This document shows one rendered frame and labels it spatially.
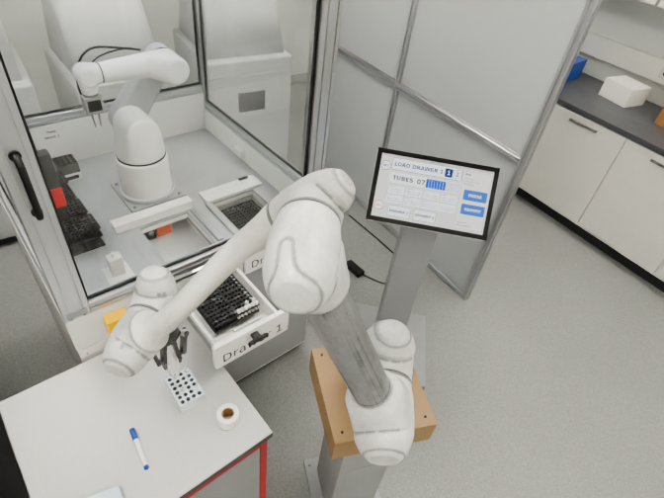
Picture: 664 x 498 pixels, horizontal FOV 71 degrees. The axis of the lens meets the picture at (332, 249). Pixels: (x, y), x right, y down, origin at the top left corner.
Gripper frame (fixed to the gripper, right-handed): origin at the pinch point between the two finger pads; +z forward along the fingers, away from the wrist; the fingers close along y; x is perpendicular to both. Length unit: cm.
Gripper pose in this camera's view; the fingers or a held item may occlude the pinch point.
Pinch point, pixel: (172, 365)
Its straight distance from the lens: 160.1
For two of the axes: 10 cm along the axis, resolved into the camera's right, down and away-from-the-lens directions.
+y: -7.8, 3.5, -5.1
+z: -1.1, 7.4, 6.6
